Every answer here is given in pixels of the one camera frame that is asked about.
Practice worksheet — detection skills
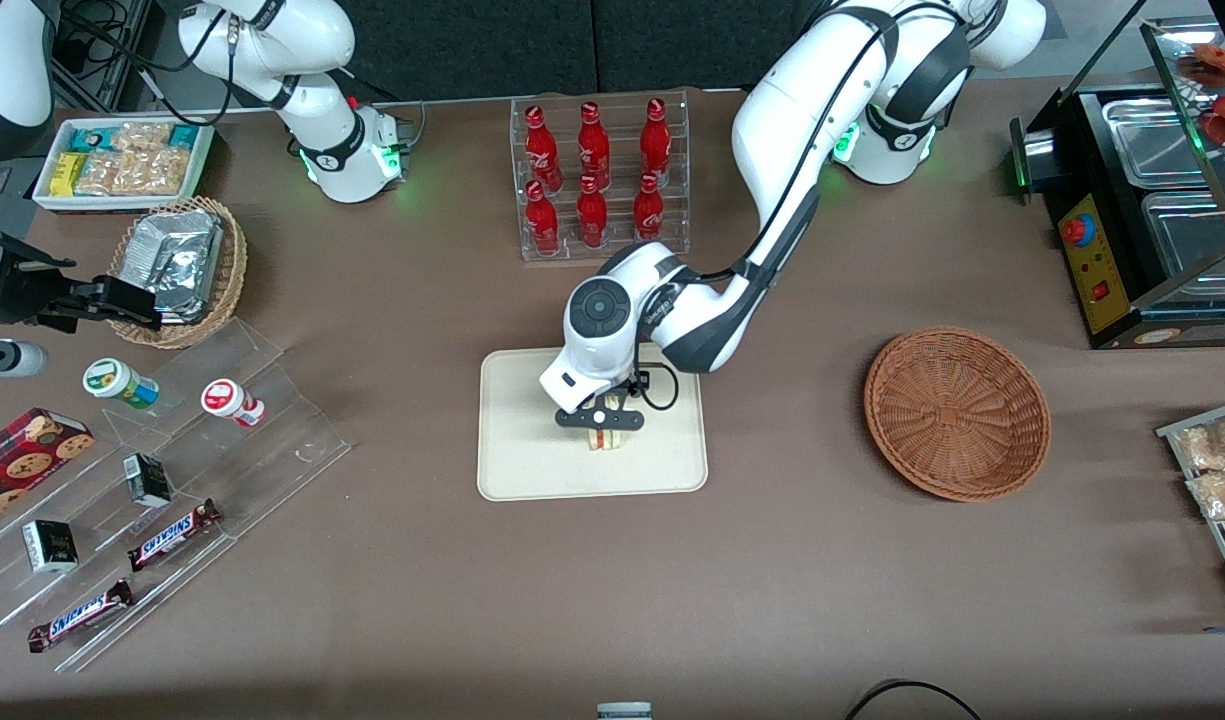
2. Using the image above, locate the black floor cable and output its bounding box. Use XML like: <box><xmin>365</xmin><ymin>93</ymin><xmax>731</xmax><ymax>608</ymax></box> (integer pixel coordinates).
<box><xmin>843</xmin><ymin>679</ymin><xmax>984</xmax><ymax>720</ymax></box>

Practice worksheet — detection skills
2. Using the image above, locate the brown snickers bar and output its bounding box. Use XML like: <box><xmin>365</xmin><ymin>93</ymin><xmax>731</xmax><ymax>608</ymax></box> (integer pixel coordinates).
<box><xmin>26</xmin><ymin>577</ymin><xmax>136</xmax><ymax>655</ymax></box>
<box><xmin>126</xmin><ymin>497</ymin><xmax>224</xmax><ymax>574</ymax></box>

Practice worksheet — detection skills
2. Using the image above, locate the clear bag of rice crackers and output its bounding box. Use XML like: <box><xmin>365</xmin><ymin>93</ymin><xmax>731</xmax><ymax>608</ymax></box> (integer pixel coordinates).
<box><xmin>75</xmin><ymin>122</ymin><xmax>191</xmax><ymax>198</ymax></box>

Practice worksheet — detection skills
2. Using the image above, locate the cream rectangular plastic tray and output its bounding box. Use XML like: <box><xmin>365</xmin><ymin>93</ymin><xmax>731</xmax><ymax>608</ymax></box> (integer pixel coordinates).
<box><xmin>477</xmin><ymin>345</ymin><xmax>710</xmax><ymax>503</ymax></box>

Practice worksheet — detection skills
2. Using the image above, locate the tan wicker basket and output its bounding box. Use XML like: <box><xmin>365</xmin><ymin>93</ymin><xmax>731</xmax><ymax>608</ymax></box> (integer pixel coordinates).
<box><xmin>108</xmin><ymin>195</ymin><xmax>249</xmax><ymax>350</ymax></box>

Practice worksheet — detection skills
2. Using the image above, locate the green lid yogurt cup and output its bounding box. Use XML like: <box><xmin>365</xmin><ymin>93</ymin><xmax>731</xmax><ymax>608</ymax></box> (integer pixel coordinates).
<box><xmin>82</xmin><ymin>357</ymin><xmax>161</xmax><ymax>412</ymax></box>

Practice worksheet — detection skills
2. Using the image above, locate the small black drink carton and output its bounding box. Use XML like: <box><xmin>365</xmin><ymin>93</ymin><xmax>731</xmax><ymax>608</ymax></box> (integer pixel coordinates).
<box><xmin>122</xmin><ymin>452</ymin><xmax>174</xmax><ymax>510</ymax></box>

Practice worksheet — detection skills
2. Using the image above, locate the clear acrylic stepped stand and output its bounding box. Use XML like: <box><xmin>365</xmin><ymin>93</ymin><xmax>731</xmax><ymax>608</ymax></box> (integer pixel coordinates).
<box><xmin>0</xmin><ymin>317</ymin><xmax>354</xmax><ymax>674</ymax></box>

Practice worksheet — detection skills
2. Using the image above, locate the red lid yogurt cup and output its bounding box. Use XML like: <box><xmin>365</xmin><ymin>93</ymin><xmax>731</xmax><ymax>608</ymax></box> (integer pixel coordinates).
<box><xmin>200</xmin><ymin>377</ymin><xmax>267</xmax><ymax>430</ymax></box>

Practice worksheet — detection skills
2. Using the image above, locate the silver foil bag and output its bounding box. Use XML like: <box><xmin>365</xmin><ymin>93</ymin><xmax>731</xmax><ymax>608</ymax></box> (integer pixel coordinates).
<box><xmin>120</xmin><ymin>209</ymin><xmax>225</xmax><ymax>323</ymax></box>

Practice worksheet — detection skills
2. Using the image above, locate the black yellow food warmer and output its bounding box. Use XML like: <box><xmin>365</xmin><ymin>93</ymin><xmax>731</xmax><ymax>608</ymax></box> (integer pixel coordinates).
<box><xmin>1009</xmin><ymin>12</ymin><xmax>1225</xmax><ymax>351</ymax></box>

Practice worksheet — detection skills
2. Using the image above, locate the steel food pan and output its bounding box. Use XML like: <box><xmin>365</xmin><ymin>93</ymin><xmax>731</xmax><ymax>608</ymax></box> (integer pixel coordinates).
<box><xmin>1140</xmin><ymin>189</ymin><xmax>1225</xmax><ymax>278</ymax></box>
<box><xmin>1101</xmin><ymin>97</ymin><xmax>1205</xmax><ymax>188</ymax></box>

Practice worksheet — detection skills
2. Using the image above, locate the small black chocolate box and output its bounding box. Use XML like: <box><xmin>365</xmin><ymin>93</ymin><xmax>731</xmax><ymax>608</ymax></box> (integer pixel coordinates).
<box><xmin>21</xmin><ymin>519</ymin><xmax>80</xmax><ymax>575</ymax></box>

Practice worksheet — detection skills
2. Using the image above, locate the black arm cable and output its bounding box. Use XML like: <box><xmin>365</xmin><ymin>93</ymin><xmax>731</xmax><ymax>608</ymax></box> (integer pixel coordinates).
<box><xmin>627</xmin><ymin>5</ymin><xmax>903</xmax><ymax>413</ymax></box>

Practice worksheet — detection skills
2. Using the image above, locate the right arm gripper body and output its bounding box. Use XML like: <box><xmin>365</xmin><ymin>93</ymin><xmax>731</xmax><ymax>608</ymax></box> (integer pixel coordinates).
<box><xmin>0</xmin><ymin>235</ymin><xmax>79</xmax><ymax>326</ymax></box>

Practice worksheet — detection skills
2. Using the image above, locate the white snack tray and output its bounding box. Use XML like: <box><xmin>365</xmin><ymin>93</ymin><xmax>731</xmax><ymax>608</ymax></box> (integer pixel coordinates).
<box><xmin>32</xmin><ymin>114</ymin><xmax>217</xmax><ymax>214</ymax></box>

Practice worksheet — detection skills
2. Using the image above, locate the brown round wicker basket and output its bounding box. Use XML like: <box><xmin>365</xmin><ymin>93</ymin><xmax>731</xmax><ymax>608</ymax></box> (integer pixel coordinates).
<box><xmin>863</xmin><ymin>326</ymin><xmax>1053</xmax><ymax>503</ymax></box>

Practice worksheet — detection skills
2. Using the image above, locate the grey snack display tray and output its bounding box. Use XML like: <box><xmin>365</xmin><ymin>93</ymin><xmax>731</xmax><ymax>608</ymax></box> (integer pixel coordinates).
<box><xmin>1156</xmin><ymin>397</ymin><xmax>1225</xmax><ymax>613</ymax></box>

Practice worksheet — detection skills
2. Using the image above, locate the red plaid cookie box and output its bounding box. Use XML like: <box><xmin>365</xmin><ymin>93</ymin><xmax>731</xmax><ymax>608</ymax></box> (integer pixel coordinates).
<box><xmin>0</xmin><ymin>406</ymin><xmax>97</xmax><ymax>534</ymax></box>

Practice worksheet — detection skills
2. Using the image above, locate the clear acrylic bottle rack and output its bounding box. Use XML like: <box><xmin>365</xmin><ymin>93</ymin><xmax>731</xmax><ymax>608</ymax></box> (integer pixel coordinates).
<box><xmin>510</xmin><ymin>88</ymin><xmax>693</xmax><ymax>263</ymax></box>

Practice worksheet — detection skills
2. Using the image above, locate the red cola bottle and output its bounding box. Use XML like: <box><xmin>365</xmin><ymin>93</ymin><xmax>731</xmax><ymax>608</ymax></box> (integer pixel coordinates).
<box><xmin>640</xmin><ymin>97</ymin><xmax>672</xmax><ymax>179</ymax></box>
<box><xmin>576</xmin><ymin>176</ymin><xmax>611</xmax><ymax>249</ymax></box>
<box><xmin>525</xmin><ymin>180</ymin><xmax>564</xmax><ymax>257</ymax></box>
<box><xmin>524</xmin><ymin>104</ymin><xmax>563</xmax><ymax>187</ymax></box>
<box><xmin>633</xmin><ymin>172</ymin><xmax>667</xmax><ymax>243</ymax></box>
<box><xmin>577</xmin><ymin>100</ymin><xmax>614</xmax><ymax>182</ymax></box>

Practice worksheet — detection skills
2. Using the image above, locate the yellow snack packet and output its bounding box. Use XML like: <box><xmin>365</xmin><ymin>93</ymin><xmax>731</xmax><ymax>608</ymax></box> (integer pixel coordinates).
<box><xmin>51</xmin><ymin>151</ymin><xmax>89</xmax><ymax>199</ymax></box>

